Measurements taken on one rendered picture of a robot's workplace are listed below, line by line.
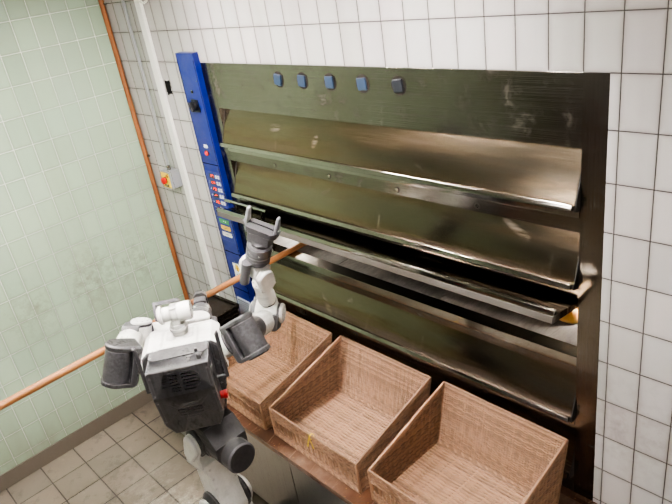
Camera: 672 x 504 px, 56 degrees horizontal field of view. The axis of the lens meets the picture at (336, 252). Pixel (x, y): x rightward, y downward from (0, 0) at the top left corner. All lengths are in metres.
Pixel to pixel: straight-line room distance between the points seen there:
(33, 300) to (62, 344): 0.33
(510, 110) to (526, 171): 0.19
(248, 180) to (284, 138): 0.43
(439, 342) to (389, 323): 0.27
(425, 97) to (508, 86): 0.32
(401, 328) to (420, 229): 0.53
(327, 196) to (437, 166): 0.65
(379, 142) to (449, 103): 0.38
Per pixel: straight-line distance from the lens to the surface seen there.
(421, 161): 2.23
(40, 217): 3.77
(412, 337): 2.66
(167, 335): 2.23
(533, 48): 1.90
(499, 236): 2.16
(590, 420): 2.35
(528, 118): 1.95
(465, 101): 2.06
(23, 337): 3.93
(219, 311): 3.48
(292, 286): 3.17
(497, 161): 2.06
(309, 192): 2.77
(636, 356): 2.12
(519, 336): 2.31
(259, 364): 3.40
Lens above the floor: 2.49
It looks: 26 degrees down
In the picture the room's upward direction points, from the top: 9 degrees counter-clockwise
